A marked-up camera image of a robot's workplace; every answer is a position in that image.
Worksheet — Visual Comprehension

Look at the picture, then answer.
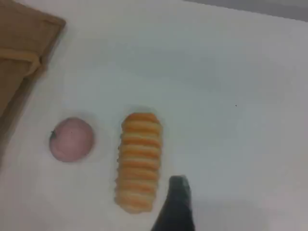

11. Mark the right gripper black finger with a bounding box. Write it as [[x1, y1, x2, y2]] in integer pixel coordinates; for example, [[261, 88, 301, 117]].
[[149, 175, 195, 231]]

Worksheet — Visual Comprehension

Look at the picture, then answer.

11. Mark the long ridged toy bread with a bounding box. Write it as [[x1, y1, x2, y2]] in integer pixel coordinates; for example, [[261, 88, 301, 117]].
[[114, 112, 163, 214]]

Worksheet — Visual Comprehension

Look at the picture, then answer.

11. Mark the pink toy peach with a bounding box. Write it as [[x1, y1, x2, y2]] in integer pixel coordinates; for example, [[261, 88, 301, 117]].
[[49, 117, 94, 163]]

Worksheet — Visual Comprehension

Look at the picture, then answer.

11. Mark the brown jute tote bag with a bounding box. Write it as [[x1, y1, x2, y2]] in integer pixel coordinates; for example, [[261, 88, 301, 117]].
[[0, 0, 67, 145]]

